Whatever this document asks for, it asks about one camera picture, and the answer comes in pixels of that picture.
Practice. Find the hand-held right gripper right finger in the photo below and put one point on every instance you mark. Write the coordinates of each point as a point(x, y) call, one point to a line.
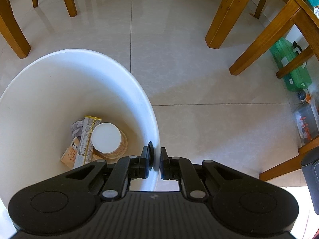
point(163, 173)

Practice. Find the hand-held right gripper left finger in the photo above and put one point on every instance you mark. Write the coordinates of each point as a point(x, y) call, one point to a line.
point(143, 170)

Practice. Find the white-bottomed paper cup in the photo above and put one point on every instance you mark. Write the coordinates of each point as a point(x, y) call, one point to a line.
point(106, 139)

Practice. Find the yellow snack wrapper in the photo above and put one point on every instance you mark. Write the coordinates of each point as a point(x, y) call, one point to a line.
point(87, 137)

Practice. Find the orange snack packet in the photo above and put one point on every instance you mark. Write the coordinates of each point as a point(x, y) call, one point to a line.
point(68, 155)

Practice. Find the grey tissue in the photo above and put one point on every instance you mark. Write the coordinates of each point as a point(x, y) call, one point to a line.
point(76, 129)

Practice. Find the white plastic bin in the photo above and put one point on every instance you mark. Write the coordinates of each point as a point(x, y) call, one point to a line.
point(49, 104)

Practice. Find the wooden chair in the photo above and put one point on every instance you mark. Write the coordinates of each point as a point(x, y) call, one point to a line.
point(286, 164)

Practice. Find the dark grey padded seat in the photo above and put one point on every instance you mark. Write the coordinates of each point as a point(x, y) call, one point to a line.
point(311, 179)

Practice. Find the clear plastic storage box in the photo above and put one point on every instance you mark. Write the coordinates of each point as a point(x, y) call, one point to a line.
point(307, 124)

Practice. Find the black round cap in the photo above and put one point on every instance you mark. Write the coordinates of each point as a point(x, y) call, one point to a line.
point(302, 95)

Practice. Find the green plastic case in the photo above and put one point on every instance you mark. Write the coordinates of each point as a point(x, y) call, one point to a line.
point(294, 74)

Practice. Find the thick wooden table leg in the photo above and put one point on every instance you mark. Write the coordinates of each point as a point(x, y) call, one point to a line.
point(224, 15)

